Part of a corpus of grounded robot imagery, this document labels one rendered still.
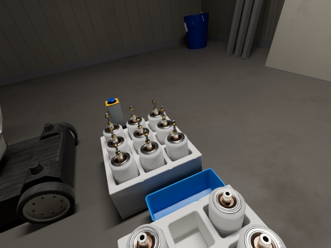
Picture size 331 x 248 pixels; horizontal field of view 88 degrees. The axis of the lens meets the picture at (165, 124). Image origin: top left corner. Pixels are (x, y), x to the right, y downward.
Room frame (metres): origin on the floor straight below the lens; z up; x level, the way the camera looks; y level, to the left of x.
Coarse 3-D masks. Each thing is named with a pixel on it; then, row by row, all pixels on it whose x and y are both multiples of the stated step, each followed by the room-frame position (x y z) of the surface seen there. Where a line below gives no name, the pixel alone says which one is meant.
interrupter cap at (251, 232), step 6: (252, 228) 0.18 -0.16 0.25; (258, 228) 0.18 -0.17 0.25; (264, 228) 0.17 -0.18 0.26; (246, 234) 0.17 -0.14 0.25; (252, 234) 0.17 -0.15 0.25; (258, 234) 0.17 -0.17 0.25; (270, 234) 0.16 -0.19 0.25; (246, 240) 0.16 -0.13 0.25; (252, 240) 0.16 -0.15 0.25; (276, 240) 0.15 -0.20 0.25; (246, 246) 0.15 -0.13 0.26; (252, 246) 0.15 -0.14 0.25; (270, 246) 0.14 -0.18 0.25; (276, 246) 0.14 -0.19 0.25; (282, 246) 0.14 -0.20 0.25
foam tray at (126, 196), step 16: (176, 128) 0.72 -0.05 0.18; (160, 144) 0.62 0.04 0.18; (192, 144) 0.58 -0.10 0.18; (176, 160) 0.50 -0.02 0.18; (192, 160) 0.50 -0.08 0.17; (112, 176) 0.47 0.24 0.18; (144, 176) 0.45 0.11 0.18; (160, 176) 0.45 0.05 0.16; (176, 176) 0.47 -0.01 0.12; (112, 192) 0.40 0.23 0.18; (128, 192) 0.41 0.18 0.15; (144, 192) 0.43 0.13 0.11; (128, 208) 0.40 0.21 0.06; (144, 208) 0.42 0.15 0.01
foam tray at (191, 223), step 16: (192, 208) 0.29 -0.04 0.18; (208, 208) 0.30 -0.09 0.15; (160, 224) 0.26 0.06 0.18; (176, 224) 0.26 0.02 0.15; (192, 224) 0.28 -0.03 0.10; (208, 224) 0.24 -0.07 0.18; (176, 240) 0.26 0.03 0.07; (192, 240) 0.25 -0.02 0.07; (208, 240) 0.22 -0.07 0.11; (224, 240) 0.19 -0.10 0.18
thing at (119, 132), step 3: (120, 126) 0.72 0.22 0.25; (120, 129) 0.70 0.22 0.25; (114, 132) 0.68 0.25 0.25; (117, 132) 0.68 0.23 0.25; (120, 132) 0.69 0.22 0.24; (123, 132) 0.71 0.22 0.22; (105, 135) 0.68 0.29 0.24; (108, 135) 0.67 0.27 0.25; (117, 135) 0.67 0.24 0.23; (120, 135) 0.68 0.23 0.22; (123, 135) 0.70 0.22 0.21; (105, 138) 0.68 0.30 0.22; (108, 138) 0.67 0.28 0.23
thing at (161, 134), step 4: (156, 124) 0.69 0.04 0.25; (156, 128) 0.66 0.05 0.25; (168, 128) 0.64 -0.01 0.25; (172, 128) 0.64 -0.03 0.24; (160, 132) 0.63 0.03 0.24; (164, 132) 0.63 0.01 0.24; (168, 132) 0.63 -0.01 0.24; (160, 136) 0.64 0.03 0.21; (164, 136) 0.63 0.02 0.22; (160, 140) 0.64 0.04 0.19; (164, 140) 0.63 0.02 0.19; (164, 144) 0.63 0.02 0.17
